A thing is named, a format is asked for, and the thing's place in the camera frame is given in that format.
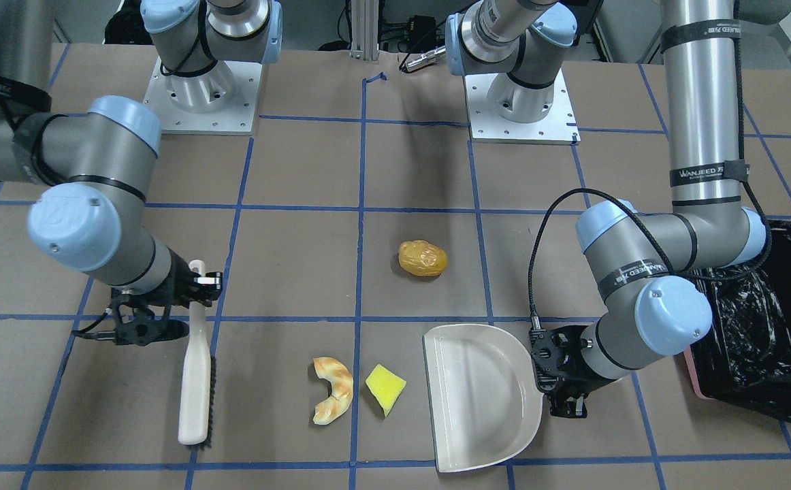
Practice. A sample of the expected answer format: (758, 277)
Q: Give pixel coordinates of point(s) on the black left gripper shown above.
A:
(574, 378)

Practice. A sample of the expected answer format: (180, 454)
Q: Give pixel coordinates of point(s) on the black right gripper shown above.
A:
(179, 280)

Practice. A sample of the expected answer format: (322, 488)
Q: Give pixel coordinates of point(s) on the beige plastic dustpan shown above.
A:
(485, 407)

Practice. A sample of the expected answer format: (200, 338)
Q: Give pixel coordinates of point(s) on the beige hand brush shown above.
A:
(198, 374)

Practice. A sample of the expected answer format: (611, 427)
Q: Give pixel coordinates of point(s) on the toy croissant bread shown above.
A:
(341, 393)

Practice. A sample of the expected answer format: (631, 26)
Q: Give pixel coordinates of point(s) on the yellow sponge piece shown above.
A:
(386, 387)

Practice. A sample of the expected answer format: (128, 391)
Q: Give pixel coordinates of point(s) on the yellow toy potato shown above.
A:
(422, 259)

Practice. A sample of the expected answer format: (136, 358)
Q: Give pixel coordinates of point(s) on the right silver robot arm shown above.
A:
(97, 168)

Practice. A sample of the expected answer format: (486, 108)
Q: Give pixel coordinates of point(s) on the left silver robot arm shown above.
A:
(641, 265)

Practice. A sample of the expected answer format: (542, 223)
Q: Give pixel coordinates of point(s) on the black lined trash bin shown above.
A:
(745, 359)

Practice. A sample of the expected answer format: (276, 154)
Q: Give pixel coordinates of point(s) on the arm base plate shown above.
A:
(500, 111)
(222, 101)

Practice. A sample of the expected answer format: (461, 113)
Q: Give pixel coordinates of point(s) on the aluminium frame post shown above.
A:
(364, 30)

